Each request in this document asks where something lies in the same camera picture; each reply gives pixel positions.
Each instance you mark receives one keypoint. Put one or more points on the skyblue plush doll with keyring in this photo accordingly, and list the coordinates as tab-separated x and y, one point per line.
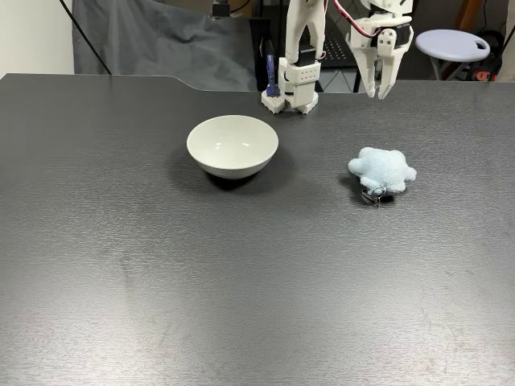
382	169

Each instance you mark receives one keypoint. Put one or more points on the white bowl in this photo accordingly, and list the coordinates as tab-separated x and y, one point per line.
232	145

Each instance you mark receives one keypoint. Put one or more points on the white round stool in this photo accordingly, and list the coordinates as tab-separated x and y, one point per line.
450	45

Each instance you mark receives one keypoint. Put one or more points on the red and black appliance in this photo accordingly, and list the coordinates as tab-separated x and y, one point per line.
480	74

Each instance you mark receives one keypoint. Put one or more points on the blue table clamp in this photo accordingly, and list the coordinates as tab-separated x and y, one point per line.
271	76

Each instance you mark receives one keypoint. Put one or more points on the grey cloth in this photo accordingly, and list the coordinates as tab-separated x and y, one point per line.
169	44

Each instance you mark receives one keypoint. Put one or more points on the thin black stand leg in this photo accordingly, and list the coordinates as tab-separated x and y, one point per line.
86	38

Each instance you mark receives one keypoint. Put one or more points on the small black camera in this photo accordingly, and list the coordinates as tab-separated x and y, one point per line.
221	9

